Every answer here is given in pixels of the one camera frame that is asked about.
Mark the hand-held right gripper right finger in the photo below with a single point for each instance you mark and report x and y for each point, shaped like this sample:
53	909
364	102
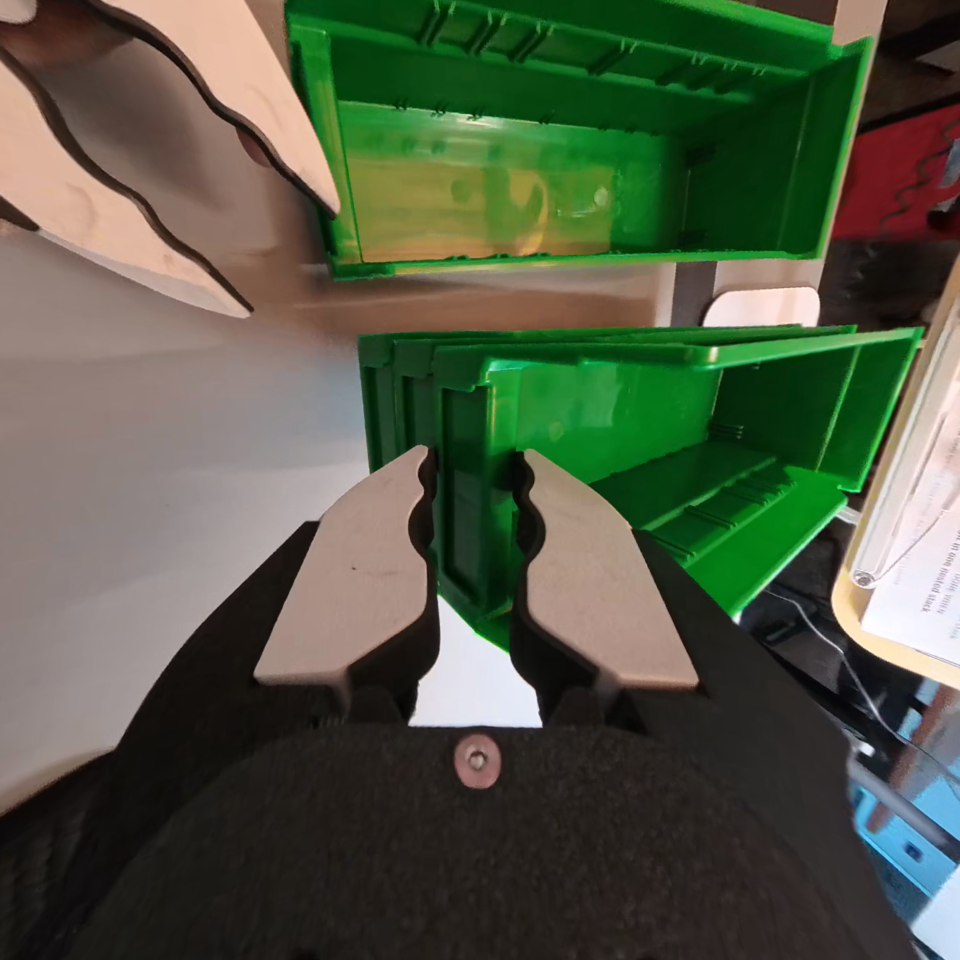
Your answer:
600	600

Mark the instruction sheet on stand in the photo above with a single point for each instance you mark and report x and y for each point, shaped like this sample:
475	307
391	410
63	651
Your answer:
844	604

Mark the printed instruction sheet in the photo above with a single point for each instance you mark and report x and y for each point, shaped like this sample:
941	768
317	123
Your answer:
930	600

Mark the red plastic case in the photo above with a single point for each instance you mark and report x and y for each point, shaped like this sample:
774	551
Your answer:
885	180

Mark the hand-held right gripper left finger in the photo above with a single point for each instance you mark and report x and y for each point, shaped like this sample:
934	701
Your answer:
352	592

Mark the grey desk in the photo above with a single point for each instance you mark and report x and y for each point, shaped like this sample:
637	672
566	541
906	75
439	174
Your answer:
150	450

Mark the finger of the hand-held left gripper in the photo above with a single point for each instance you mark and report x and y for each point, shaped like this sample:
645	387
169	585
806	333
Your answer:
247	75
75	210

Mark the green plastic storage bin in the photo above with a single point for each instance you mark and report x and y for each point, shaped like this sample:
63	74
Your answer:
525	82
375	405
412	405
675	420

